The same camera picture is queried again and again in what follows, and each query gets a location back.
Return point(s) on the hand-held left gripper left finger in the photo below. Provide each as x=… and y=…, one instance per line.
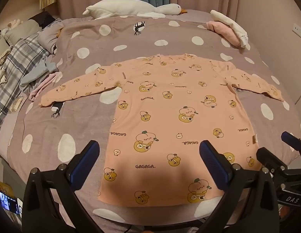
x=84, y=163

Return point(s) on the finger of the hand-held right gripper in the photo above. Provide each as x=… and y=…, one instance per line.
x=270, y=159
x=292, y=140

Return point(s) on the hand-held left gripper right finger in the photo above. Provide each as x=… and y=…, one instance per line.
x=211, y=165

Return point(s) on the orange cartoon print shirt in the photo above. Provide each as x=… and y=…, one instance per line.
x=165, y=114

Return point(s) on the brown polka dot blanket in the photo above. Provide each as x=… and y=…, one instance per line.
x=80, y=116

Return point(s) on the phone with lit screen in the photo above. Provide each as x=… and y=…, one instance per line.
x=10, y=202

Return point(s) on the light pink garment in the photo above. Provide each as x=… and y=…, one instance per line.
x=47, y=82

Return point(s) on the grey garment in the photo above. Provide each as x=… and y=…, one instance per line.
x=41, y=71

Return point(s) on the grey plaid cloth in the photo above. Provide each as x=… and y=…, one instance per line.
x=22, y=58

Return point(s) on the pink folded cloth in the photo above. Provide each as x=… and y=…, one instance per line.
x=225, y=31

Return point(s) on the white folded cloth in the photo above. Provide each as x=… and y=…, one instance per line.
x=230, y=21

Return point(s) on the grey pillow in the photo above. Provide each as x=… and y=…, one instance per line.
x=22, y=30

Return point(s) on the dark cloth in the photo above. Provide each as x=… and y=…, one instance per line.
x=42, y=18

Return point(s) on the white goose plush toy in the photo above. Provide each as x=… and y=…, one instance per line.
x=121, y=7

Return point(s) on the white wall socket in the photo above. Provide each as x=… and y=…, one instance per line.
x=300, y=32

